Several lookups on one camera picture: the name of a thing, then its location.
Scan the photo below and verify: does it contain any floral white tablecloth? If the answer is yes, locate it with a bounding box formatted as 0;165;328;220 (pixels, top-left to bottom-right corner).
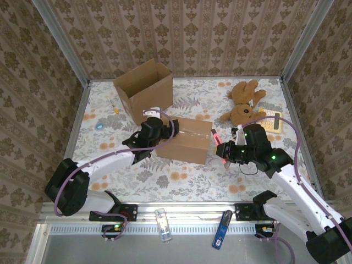
60;78;311;204

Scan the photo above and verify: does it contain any aluminium table edge rail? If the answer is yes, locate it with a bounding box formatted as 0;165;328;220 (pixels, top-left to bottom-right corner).
51;79;93;204
279;78;323;203

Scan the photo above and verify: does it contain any thin black cable loop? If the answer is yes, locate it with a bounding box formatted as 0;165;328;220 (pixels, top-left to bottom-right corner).
238;163;260;176

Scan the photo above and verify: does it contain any blue handheld device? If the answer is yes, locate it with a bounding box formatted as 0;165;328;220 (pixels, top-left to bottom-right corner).
211;210;233;250

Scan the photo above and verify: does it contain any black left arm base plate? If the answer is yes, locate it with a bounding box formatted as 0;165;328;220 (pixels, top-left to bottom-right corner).
88;203;138;222

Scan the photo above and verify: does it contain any brown teddy bear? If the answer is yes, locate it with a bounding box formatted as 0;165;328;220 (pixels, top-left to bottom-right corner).
219;79;267;128

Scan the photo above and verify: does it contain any tall brown cardboard box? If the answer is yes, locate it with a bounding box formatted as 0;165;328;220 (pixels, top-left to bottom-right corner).
113;58;174;127

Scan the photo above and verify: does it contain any yellow handled screwdriver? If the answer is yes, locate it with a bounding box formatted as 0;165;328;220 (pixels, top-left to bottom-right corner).
106;96;120;114

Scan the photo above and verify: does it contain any long brown cardboard box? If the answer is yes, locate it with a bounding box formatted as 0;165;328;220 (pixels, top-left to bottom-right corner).
155;115;214;166

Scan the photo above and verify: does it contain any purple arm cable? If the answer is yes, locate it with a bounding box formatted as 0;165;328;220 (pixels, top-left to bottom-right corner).
53;109;177;243
236;115;352;264

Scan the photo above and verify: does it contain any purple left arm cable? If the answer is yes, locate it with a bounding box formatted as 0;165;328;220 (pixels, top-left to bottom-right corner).
53;109;177;243

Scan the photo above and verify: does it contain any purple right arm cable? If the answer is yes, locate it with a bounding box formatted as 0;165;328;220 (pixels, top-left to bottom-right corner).
236;115;352;264

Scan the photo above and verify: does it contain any yellow calculator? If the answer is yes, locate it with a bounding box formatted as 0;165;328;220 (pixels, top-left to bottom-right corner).
257;108;284;135

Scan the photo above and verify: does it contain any small green lit circuit board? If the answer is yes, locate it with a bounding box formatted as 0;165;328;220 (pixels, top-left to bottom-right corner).
101;223;124;235
254;223;277;239

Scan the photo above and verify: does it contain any aluminium frame post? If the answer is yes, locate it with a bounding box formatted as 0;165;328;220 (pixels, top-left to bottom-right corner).
280;0;336;83
31;0;91;85

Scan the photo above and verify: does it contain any pink utility knife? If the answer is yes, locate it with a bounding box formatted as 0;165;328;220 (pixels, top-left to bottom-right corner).
210;129;233;171

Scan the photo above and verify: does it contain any aluminium extrusion beam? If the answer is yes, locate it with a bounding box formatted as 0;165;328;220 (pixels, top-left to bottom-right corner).
38;202;342;224

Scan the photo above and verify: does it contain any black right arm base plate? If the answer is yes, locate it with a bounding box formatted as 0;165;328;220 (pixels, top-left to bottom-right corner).
234;202;285;222

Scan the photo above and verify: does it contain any white slotted cable duct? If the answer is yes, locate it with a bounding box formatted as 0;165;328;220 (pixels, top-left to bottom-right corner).
49;224;277;236

